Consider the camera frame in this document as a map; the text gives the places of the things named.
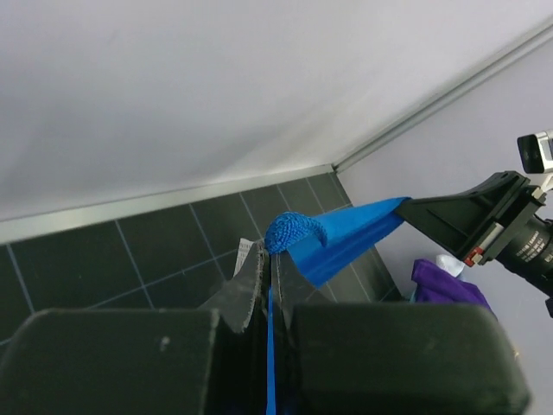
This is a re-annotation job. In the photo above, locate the blue towel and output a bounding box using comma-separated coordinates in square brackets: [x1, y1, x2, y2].
[264, 198, 405, 414]

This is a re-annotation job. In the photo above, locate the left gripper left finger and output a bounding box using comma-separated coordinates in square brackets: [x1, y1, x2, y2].
[199, 242, 266, 414]

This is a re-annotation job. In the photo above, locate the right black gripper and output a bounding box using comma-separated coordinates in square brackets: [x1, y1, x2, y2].
[396, 171, 552, 297]

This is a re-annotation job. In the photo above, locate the white cloth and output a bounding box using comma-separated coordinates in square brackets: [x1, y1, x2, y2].
[435, 254, 466, 278]

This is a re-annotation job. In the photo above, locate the purple towel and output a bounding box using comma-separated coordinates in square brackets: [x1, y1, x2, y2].
[410, 259, 492, 310]

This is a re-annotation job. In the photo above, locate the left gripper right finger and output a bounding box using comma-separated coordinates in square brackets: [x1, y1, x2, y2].
[270, 253, 337, 414]

